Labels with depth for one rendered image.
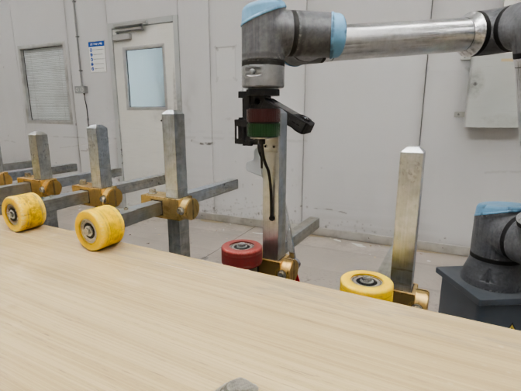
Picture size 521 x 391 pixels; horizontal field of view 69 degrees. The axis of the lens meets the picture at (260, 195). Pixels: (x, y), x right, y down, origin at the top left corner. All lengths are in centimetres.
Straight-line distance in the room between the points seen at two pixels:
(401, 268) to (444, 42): 66
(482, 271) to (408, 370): 101
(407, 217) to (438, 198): 277
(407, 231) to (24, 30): 572
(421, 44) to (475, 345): 79
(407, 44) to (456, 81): 229
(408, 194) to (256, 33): 42
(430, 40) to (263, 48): 50
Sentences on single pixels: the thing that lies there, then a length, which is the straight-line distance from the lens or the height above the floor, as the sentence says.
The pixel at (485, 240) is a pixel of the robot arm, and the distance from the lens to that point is 141.
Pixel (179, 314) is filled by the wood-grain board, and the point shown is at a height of 90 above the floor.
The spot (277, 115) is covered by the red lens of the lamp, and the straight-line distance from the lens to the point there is 67.
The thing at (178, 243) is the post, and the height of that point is 86.
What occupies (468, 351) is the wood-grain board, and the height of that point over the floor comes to 90.
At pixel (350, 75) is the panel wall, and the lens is 346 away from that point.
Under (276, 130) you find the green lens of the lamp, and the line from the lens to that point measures 67.
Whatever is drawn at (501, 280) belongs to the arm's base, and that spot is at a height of 64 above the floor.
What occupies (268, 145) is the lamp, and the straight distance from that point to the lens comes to 72.
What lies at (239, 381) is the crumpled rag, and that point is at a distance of 40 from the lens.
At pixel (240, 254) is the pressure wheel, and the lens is 71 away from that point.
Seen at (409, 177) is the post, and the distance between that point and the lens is 65.
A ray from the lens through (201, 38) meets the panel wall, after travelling 410.
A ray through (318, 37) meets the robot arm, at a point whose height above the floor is 131.
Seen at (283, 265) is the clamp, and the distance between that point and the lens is 76.
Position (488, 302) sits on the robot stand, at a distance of 139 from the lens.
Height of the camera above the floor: 116
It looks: 13 degrees down
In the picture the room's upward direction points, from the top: straight up
